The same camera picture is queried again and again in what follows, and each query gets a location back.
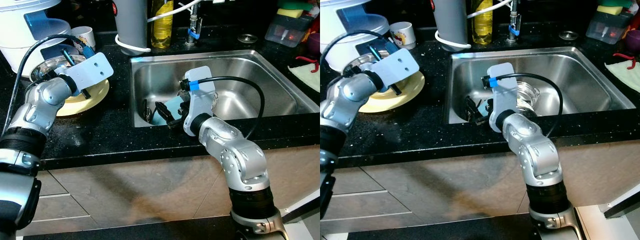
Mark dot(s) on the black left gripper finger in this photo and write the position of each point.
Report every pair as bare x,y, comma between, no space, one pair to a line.
68,56
376,54
396,90
85,92

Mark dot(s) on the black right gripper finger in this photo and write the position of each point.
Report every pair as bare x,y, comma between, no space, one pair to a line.
478,112
469,107
165,113
147,111

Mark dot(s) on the light blue plate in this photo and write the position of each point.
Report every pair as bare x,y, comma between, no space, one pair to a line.
486,106
177,104

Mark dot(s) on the pale yellow plate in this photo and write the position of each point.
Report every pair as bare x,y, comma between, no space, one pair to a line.
400,102
92,102

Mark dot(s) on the shiny metal bowl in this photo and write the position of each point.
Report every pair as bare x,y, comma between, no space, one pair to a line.
47,67
361,62

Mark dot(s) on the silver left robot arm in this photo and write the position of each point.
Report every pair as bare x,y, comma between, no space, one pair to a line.
42,100
345,95

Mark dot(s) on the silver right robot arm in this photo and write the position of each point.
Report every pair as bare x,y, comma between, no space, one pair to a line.
235,155
537,155

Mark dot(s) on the white mug with cartoon print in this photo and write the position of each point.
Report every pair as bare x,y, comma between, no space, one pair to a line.
82,37
402,35

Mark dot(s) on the clear glass bowl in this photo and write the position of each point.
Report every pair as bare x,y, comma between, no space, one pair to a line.
216,99
529,95

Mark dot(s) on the purple cup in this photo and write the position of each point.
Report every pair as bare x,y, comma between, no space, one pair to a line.
315,44
633,41

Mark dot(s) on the thin red hook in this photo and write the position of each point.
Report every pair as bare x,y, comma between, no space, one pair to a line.
305,58
625,54

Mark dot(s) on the grey cylindrical appliance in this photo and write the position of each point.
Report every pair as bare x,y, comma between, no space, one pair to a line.
131,20
450,20

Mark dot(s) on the pale green cloth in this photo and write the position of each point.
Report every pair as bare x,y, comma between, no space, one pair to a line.
306,77
625,75

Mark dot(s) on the large brown cabinet door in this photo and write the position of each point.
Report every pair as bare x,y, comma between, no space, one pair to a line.
140,185
450,185

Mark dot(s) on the yellow dish soap bottle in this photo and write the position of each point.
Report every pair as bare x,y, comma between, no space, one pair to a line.
162,27
482,25

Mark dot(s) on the stainless steel sink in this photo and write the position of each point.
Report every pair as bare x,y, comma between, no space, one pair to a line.
260,85
585,80

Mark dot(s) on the green scrub sponge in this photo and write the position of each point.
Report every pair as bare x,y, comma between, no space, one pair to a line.
620,2
299,4

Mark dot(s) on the clear plastic container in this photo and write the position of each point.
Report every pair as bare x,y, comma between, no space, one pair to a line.
605,30
285,32

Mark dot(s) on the metal faucet with blue tape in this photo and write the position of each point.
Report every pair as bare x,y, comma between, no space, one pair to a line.
193,22
513,22

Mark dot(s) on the yellow sponge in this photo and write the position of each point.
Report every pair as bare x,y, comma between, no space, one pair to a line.
289,12
609,9

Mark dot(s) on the brown cabinet drawer front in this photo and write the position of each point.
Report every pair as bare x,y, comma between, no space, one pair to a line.
50,184
57,207
370,224
360,204
60,227
350,181

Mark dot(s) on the round metal sink plug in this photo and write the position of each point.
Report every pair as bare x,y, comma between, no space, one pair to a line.
247,39
568,35

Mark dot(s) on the white panel with black edge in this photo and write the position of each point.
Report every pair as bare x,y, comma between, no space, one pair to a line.
622,202
300,206

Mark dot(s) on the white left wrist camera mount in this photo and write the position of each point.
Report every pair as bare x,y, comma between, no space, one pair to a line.
95,70
400,65

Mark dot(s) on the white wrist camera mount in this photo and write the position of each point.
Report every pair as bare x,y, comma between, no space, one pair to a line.
502,100
200,100
95,70
400,65

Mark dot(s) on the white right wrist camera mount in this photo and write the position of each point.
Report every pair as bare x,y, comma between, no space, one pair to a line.
200,100
502,100

